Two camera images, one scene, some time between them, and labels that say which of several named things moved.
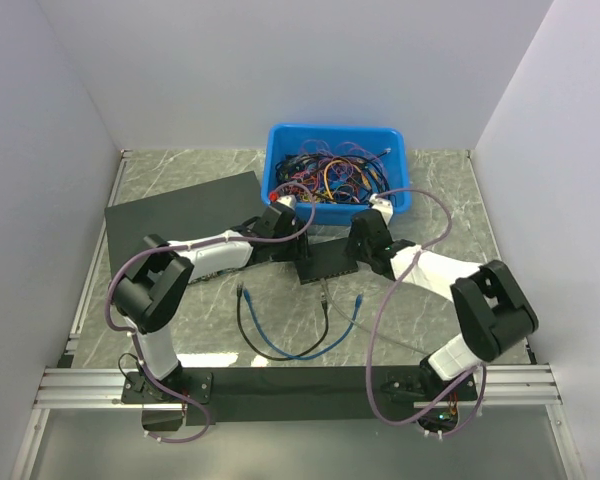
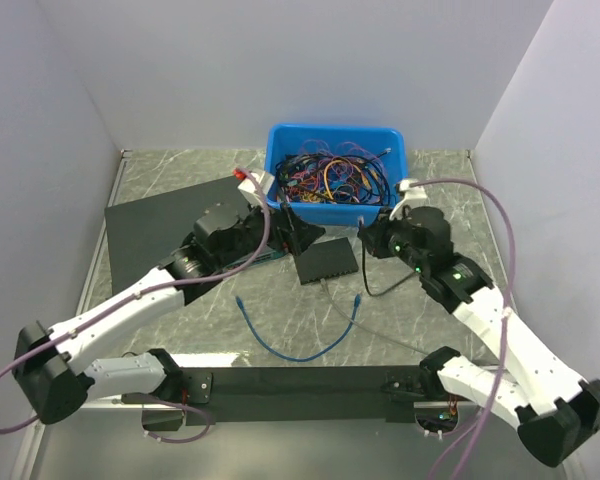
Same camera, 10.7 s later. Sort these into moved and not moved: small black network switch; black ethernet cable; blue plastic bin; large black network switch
Moved: black ethernet cable
Not moved: large black network switch; blue plastic bin; small black network switch
